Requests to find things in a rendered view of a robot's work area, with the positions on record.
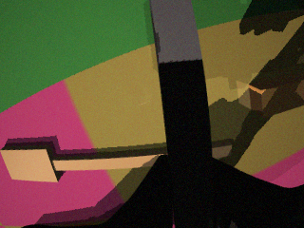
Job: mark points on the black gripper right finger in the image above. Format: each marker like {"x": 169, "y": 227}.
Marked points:
{"x": 242, "y": 201}

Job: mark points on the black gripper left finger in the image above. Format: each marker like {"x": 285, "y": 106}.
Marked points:
{"x": 150, "y": 207}

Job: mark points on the green flat mat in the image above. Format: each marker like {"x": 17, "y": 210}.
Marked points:
{"x": 46, "y": 41}

